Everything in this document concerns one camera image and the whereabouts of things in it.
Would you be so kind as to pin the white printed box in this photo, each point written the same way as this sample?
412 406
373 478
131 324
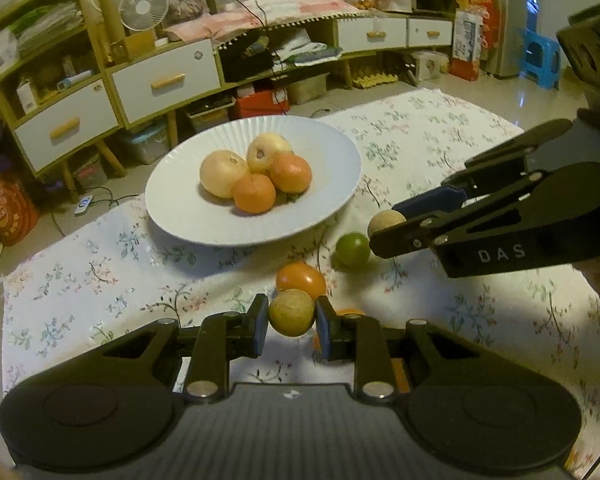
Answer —
430 65

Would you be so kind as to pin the stack of green papers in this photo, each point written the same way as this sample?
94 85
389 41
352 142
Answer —
45 22

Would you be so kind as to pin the orange tangerine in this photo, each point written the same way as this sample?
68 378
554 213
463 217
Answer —
252 194
291 172

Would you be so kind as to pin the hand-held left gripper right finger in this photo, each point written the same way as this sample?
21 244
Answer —
322 327

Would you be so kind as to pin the blue plastic stool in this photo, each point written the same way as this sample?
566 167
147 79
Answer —
540 57

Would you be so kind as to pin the olive wooden storage cabinet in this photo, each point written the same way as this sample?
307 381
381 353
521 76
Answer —
172 127

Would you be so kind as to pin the striped pale yellow melon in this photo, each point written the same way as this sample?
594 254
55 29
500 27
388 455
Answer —
222 174

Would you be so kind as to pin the black bag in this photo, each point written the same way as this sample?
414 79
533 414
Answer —
245 62

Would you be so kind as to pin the beige storage bin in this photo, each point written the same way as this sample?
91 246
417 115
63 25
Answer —
307 87

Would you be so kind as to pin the small white desk fan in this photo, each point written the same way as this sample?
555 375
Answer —
140 7

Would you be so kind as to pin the red box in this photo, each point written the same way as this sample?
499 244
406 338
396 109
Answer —
260 102

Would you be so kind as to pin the pile of papers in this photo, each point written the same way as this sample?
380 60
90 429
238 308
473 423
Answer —
307 47

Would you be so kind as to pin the small clear box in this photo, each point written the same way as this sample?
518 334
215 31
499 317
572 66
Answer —
90 170

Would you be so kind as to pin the green lime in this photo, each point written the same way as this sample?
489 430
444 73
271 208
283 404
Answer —
352 252

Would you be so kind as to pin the floral tablecloth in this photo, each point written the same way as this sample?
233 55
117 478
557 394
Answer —
105 270

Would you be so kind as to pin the plain pale yellow melon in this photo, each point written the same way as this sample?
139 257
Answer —
267 152

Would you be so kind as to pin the yellow egg carton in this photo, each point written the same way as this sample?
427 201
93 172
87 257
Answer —
375 79

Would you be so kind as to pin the white ribbed plate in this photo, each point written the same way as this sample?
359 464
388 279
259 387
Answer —
190 215

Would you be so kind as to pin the pink patterned fringed cloth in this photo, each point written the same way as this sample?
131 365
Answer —
280 12

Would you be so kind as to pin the clear plastic storage box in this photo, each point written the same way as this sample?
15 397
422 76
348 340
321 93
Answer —
145 142

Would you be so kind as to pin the red orange carton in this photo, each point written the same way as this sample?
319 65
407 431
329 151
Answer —
472 25

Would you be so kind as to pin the orange snack bag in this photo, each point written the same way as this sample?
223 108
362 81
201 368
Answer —
5 210

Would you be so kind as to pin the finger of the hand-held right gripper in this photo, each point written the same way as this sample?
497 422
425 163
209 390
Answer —
400 240
430 201

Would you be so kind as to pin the small brown kiwi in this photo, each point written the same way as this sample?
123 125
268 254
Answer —
291 318
385 220

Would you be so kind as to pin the small white floor device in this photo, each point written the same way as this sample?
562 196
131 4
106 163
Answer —
83 205

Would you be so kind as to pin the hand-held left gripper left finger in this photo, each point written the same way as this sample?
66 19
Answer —
260 327

